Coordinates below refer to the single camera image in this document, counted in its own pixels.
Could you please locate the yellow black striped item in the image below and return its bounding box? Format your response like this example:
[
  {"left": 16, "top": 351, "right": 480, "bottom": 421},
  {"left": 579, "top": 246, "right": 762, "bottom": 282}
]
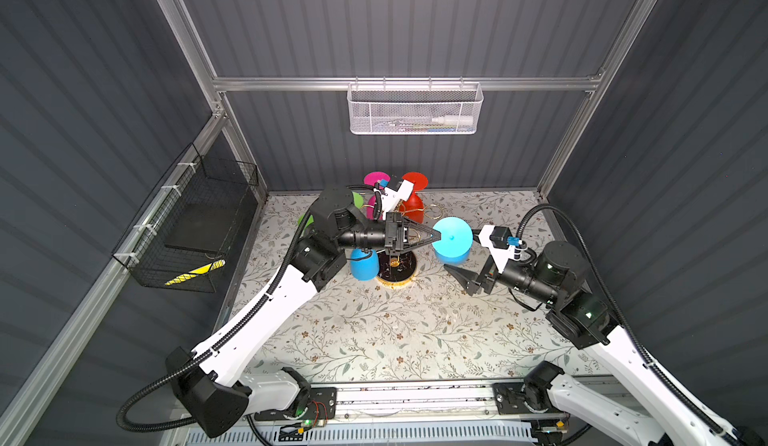
[{"left": 164, "top": 259, "right": 226, "bottom": 286}]

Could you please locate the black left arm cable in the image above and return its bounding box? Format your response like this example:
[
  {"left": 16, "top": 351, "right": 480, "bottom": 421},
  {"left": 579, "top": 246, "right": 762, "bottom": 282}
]
[{"left": 115, "top": 205, "right": 319, "bottom": 433}]

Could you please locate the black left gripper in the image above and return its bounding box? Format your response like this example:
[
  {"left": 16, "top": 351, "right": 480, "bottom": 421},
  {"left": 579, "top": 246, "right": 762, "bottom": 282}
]
[{"left": 333, "top": 215, "right": 438, "bottom": 255}]

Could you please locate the white wire mesh basket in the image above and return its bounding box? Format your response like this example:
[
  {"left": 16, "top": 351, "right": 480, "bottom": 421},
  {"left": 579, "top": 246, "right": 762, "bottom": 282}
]
[{"left": 346, "top": 80, "right": 484, "bottom": 135}]

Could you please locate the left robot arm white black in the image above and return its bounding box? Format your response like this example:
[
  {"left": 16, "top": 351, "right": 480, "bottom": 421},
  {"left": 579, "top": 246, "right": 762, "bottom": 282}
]
[{"left": 168, "top": 186, "right": 441, "bottom": 438}]

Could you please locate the blue wine glass front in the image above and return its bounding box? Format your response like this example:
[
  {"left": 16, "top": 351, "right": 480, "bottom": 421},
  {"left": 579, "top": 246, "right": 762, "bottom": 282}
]
[{"left": 432, "top": 217, "right": 473, "bottom": 265}]

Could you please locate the gold wine glass rack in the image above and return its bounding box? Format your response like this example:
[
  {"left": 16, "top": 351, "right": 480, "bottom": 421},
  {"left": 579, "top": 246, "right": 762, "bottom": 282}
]
[{"left": 359, "top": 196, "right": 448, "bottom": 290}]

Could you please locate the lime green wine glass back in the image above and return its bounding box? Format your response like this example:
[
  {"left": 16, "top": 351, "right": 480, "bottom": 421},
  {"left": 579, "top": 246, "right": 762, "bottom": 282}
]
[{"left": 305, "top": 191, "right": 364, "bottom": 227}]

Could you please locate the red wine glass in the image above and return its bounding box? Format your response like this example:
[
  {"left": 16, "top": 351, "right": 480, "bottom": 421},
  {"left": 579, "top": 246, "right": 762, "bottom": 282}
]
[{"left": 399, "top": 171, "right": 428, "bottom": 223}]

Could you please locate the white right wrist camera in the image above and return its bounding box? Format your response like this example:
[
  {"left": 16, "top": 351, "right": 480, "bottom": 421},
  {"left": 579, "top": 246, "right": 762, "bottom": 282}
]
[{"left": 473, "top": 224, "right": 528, "bottom": 272}]

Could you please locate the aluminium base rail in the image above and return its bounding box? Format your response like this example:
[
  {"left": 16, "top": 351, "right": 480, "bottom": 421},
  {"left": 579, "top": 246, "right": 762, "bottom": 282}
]
[{"left": 179, "top": 378, "right": 601, "bottom": 446}]

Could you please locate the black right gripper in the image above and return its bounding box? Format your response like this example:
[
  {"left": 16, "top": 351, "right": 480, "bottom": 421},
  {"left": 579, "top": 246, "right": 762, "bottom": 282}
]
[{"left": 443, "top": 227, "right": 556, "bottom": 308}]

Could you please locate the blue wine glass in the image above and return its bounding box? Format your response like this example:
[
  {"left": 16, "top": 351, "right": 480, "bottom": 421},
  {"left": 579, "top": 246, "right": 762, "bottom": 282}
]
[
  {"left": 432, "top": 217, "right": 473, "bottom": 265},
  {"left": 348, "top": 249, "right": 380, "bottom": 281}
]

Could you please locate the white marker in basket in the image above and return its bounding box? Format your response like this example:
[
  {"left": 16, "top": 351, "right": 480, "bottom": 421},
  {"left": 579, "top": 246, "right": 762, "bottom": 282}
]
[{"left": 430, "top": 115, "right": 475, "bottom": 129}]

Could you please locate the magenta wine glass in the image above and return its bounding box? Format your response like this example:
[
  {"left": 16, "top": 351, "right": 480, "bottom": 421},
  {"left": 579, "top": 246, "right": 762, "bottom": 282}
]
[{"left": 363, "top": 171, "right": 390, "bottom": 219}]

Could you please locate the black wire mesh basket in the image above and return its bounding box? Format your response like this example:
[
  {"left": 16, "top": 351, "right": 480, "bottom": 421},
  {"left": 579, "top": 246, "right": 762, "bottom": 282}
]
[{"left": 113, "top": 147, "right": 260, "bottom": 293}]

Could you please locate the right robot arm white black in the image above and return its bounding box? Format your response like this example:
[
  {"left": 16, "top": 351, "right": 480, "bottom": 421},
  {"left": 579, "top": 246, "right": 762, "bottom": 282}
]
[{"left": 445, "top": 241, "right": 765, "bottom": 445}]

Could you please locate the blue wine glass left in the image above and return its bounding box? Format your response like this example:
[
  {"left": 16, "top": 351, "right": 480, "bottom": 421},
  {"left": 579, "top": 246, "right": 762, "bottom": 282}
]
[{"left": 348, "top": 249, "right": 380, "bottom": 281}]

